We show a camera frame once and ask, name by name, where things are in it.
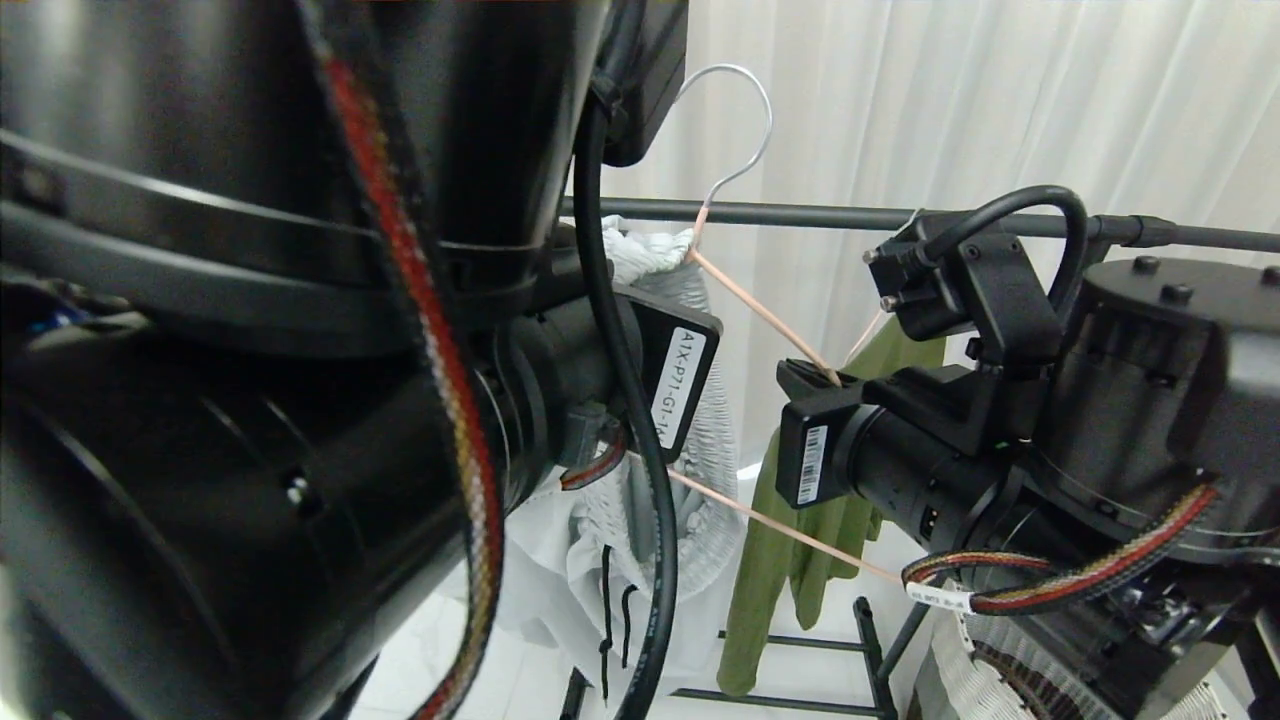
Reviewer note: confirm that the white laundry basket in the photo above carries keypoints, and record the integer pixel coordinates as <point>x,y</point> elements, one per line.
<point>960,680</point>

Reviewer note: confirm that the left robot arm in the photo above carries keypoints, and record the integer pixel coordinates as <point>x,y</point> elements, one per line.
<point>200,400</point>

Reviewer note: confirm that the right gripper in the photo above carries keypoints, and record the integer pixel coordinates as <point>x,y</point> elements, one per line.
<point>900,460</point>

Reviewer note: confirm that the white curtain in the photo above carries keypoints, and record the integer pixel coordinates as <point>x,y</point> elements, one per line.
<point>950,100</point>

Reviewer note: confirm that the black clothes rack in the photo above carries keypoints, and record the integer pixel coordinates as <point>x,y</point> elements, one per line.
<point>800,213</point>

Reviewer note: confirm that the pale grey shorts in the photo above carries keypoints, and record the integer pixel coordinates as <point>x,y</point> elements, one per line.
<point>540,580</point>

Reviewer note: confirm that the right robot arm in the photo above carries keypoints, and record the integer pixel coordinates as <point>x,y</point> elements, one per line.
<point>1150,400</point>

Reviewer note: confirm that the green long-sleeved shirt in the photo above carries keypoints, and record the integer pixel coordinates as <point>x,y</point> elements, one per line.
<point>760,570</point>

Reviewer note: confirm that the pink clothes hanger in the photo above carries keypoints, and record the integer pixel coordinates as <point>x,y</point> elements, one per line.
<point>760,315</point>
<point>868,337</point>

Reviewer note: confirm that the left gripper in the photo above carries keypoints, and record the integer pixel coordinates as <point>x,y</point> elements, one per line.
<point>545,370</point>

